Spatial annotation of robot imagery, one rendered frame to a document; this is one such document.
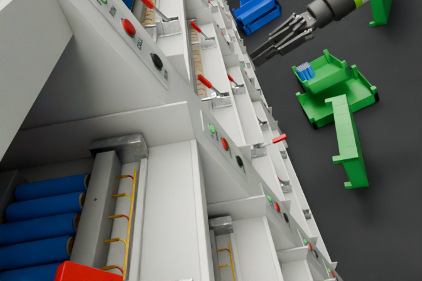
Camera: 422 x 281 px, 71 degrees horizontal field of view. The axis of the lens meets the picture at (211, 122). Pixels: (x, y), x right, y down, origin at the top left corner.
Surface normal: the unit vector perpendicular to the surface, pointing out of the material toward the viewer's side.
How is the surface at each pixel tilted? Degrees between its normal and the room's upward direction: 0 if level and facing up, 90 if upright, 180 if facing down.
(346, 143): 0
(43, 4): 113
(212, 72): 23
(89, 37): 90
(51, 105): 90
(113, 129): 90
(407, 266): 0
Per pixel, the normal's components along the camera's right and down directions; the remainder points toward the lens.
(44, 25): 0.99, -0.17
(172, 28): 0.11, 0.65
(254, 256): -0.13, -0.74
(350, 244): -0.50, -0.62
